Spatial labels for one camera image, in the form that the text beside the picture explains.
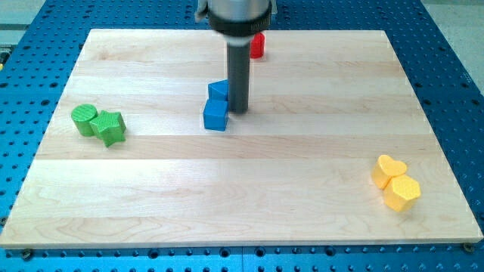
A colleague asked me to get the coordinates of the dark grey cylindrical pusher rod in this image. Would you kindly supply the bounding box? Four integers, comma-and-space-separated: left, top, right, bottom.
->
227, 37, 250, 113

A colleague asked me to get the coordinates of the blue wedge block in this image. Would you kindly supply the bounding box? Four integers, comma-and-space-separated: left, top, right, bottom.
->
208, 79, 228, 101

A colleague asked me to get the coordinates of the blue cube block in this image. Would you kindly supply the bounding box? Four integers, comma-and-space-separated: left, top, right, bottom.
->
203, 99, 228, 131

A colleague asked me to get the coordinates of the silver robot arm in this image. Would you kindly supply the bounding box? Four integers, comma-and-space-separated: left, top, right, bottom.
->
194, 0, 277, 114

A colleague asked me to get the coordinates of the red cylinder block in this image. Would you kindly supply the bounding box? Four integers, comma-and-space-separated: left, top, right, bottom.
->
250, 32, 265, 59

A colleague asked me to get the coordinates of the light wooden board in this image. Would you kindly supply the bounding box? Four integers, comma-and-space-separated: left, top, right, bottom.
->
1, 29, 482, 249

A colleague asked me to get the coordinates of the green star block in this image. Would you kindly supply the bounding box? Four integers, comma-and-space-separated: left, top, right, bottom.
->
89, 110, 126, 147

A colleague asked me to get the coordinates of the green cylinder block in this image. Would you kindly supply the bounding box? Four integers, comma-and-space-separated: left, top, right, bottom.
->
71, 104, 98, 137

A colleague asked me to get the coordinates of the yellow heart block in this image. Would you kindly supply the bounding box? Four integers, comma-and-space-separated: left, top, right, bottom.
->
371, 154, 408, 190

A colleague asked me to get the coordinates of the yellow hexagon block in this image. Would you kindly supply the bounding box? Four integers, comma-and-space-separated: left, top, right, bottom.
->
383, 175, 421, 212

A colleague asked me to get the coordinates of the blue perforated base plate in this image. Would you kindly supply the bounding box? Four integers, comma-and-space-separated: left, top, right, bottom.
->
1, 1, 483, 271

